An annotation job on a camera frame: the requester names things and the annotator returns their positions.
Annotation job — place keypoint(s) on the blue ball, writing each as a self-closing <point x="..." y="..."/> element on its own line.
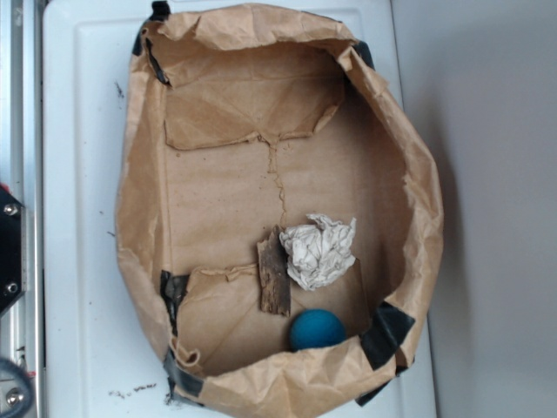
<point x="316" y="328"/>

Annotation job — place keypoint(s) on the crumpled white paper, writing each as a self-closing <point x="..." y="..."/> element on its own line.
<point x="319" y="252"/>

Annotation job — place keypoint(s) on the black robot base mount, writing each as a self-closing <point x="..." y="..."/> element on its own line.
<point x="8" y="244"/>

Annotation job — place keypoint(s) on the aluminium frame rail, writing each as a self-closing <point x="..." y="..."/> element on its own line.
<point x="22" y="322"/>

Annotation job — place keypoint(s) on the brown bark piece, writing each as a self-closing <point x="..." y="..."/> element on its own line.
<point x="274" y="280"/>

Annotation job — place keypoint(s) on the white plastic tray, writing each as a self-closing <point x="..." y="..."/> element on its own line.
<point x="98" y="361"/>

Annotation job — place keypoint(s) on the brown paper bag tray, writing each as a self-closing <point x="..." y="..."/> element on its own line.
<point x="242" y="119"/>

